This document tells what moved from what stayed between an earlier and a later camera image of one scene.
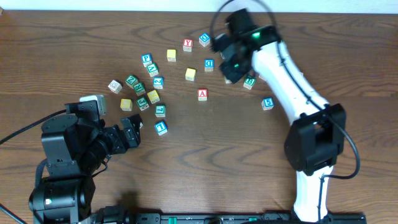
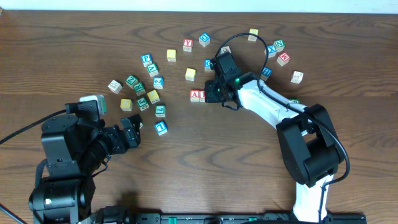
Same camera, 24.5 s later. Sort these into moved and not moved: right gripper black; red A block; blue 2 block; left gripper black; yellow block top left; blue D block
Moved: right gripper black; red A block
Not moved: left gripper black; blue D block; yellow block top left; blue 2 block
